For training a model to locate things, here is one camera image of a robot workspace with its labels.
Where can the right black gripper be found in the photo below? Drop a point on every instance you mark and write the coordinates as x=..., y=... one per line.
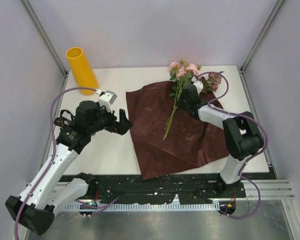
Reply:
x=180, y=102

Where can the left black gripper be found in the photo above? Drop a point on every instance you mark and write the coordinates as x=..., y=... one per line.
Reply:
x=120, y=127

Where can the pink artificial flower bunch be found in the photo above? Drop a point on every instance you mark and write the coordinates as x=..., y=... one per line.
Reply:
x=183, y=74

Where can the red wrapping paper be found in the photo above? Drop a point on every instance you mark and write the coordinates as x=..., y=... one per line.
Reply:
x=189, y=144

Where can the black gold-lettered ribbon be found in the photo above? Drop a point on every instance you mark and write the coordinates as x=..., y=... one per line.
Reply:
x=62, y=118

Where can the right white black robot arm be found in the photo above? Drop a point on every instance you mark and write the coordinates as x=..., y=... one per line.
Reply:
x=243, y=138

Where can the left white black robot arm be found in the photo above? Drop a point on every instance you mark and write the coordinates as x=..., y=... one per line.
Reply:
x=36, y=207

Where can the yellow cylindrical vase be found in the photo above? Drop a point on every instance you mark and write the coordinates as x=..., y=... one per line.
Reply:
x=81, y=69

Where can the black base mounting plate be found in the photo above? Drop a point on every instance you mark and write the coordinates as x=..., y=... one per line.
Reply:
x=189, y=188

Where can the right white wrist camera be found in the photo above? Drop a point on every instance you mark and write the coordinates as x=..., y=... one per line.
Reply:
x=198, y=84

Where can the white slotted cable duct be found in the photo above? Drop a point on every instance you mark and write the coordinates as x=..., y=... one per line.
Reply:
x=174, y=206

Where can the right aluminium frame post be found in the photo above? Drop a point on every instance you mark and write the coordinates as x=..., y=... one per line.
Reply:
x=270, y=20

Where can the aluminium frame post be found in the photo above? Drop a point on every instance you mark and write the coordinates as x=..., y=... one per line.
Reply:
x=43, y=35
x=270, y=20

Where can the left aluminium frame post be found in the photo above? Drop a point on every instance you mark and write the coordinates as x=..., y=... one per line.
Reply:
x=43, y=35

